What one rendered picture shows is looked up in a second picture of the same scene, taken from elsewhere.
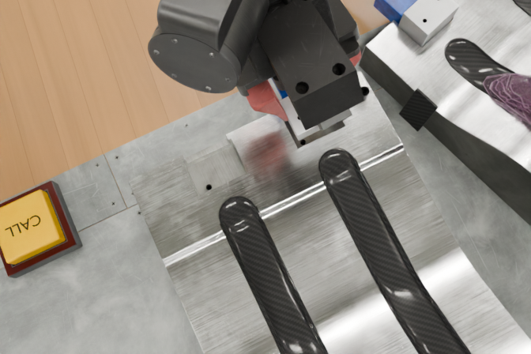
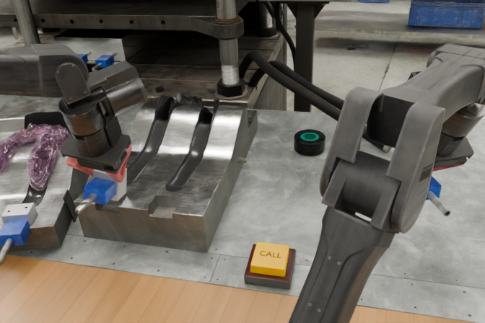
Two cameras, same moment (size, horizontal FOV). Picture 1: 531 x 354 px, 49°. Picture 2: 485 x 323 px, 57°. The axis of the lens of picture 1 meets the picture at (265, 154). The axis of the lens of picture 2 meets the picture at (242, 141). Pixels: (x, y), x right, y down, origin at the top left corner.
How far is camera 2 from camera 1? 0.82 m
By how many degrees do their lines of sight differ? 73
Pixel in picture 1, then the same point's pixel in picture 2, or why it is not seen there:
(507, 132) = (63, 166)
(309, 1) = not seen: hidden behind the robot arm
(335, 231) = (149, 169)
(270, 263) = (180, 174)
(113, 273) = (248, 235)
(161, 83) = (147, 299)
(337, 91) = not seen: hidden behind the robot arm
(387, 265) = (146, 158)
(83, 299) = (268, 233)
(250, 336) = (208, 162)
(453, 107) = (62, 189)
